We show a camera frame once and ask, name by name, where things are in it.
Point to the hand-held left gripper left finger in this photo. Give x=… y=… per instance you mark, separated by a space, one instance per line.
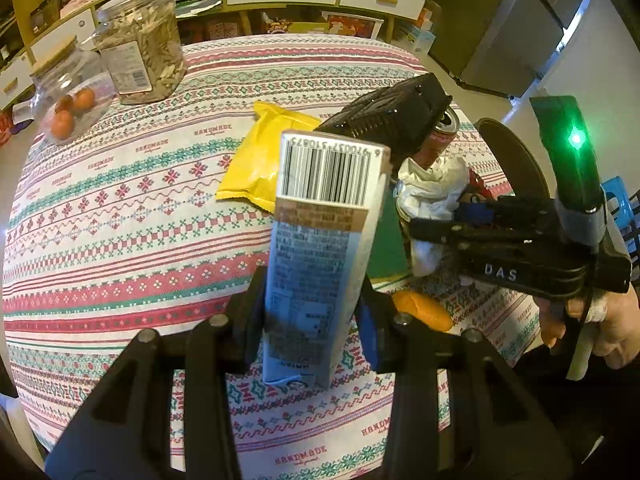
x=250 y=310

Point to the silver drink carton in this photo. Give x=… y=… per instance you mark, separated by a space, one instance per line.
x=315 y=250

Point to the person's right hand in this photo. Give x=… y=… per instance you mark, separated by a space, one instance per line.
x=607 y=330

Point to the black plastic tray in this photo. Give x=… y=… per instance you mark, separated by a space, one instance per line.
x=385 y=115

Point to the red cartoon drink can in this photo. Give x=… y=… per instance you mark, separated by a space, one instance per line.
x=440 y=140

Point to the yellow snack packet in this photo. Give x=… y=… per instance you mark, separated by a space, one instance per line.
x=260 y=160

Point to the grey refrigerator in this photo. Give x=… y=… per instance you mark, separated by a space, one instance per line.
x=520 y=20

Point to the dark round trash bin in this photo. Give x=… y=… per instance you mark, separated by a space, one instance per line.
x=515 y=160

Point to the white tissue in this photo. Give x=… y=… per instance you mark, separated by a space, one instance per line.
x=430 y=190

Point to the green card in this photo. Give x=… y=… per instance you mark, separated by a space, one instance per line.
x=387 y=245

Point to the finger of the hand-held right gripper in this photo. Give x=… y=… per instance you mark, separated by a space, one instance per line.
x=505 y=205
x=440 y=232

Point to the plastic jar of seeds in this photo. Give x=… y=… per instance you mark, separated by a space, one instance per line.
x=140 y=50

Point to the glass jar with wooden lid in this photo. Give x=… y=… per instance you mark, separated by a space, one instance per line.
x=65 y=90

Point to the blue plastic stool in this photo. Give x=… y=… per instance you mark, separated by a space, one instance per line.
x=622 y=200

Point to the small orange fruit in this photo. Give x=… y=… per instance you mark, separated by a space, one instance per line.
x=61 y=124
x=82 y=100
x=64 y=105

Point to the red picture box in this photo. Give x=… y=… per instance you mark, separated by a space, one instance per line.
x=350 y=25

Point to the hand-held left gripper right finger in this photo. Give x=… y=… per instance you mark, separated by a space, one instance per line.
x=367 y=330

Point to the orange peel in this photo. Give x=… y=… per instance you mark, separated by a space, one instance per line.
x=425 y=310

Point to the light blue cardboard box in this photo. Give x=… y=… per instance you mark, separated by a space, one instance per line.
x=420 y=37

